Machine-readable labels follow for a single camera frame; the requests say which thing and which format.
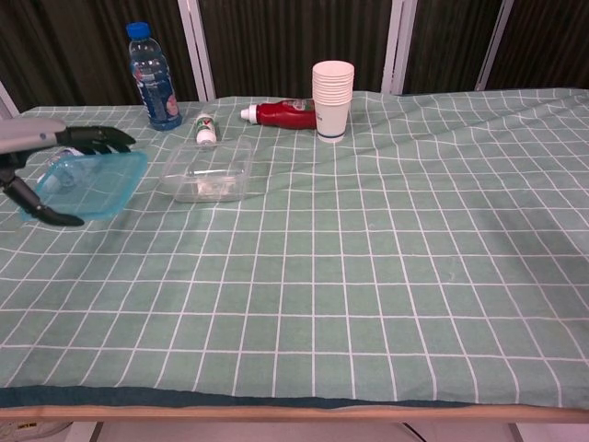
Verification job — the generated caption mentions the left black grey robot hand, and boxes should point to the left black grey robot hand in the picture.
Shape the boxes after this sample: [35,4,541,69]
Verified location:
[0,118,137,227]

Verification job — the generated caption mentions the teal container lid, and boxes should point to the teal container lid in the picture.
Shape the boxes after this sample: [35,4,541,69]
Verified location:
[20,150,149,223]

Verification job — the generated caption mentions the clear plastic container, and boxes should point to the clear plastic container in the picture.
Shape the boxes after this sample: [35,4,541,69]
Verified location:
[157,137,253,204]

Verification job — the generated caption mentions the blue-capped drink bottle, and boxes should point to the blue-capped drink bottle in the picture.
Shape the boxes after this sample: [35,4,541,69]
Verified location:
[125,21,184,132]

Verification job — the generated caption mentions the small white green bottle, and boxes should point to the small white green bottle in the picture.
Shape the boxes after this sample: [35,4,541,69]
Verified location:
[194,113,221,147]

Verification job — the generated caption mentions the red ketchup bottle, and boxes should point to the red ketchup bottle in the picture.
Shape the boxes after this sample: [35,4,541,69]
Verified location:
[239,98,318,131]

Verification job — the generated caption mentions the dark blue undercloth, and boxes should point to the dark blue undercloth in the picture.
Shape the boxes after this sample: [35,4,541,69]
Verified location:
[0,385,461,410]

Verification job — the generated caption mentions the green checked tablecloth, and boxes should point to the green checked tablecloth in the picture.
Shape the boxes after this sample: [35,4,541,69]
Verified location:
[0,87,589,411]

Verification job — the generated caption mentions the wooden table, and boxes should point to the wooden table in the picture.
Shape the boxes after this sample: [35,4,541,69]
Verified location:
[0,403,589,442]

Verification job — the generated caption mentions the dark partition panel white frame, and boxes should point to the dark partition panel white frame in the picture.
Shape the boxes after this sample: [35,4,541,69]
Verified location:
[183,0,406,100]
[478,0,589,93]
[386,0,507,96]
[0,0,215,116]

